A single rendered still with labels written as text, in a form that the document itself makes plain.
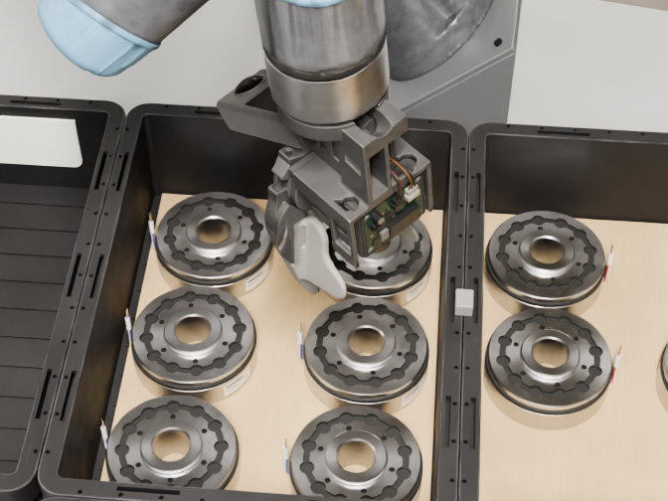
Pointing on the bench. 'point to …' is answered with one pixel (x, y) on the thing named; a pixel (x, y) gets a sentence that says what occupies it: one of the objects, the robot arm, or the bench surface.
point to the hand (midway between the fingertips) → (336, 251)
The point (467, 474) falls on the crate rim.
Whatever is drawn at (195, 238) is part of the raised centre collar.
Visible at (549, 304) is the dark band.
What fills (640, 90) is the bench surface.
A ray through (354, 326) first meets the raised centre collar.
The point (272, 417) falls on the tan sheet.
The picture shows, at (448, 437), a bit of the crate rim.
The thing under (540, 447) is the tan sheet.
